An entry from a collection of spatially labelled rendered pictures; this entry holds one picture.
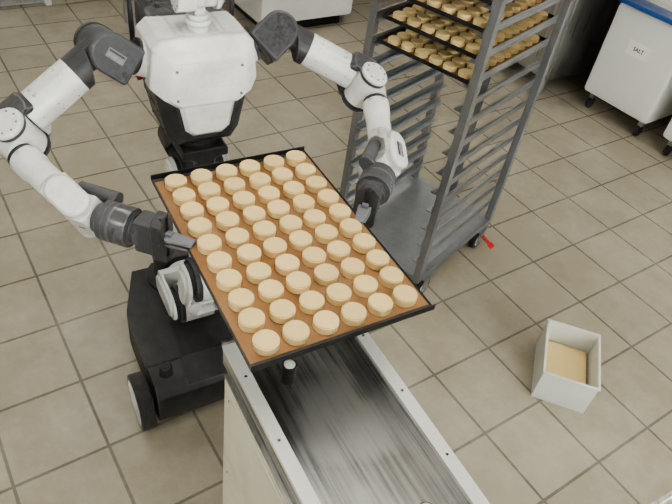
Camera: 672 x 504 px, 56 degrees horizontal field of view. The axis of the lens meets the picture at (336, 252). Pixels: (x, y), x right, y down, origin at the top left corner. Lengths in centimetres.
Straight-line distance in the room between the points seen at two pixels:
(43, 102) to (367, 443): 103
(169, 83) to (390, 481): 102
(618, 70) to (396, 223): 219
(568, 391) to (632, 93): 250
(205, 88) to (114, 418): 127
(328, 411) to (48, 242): 196
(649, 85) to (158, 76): 351
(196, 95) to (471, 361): 162
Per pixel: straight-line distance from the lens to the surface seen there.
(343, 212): 145
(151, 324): 245
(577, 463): 261
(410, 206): 313
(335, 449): 137
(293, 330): 118
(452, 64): 235
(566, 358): 282
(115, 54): 160
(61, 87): 160
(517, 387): 271
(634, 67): 462
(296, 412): 140
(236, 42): 165
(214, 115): 170
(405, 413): 139
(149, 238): 138
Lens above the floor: 201
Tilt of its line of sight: 42 degrees down
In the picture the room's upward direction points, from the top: 10 degrees clockwise
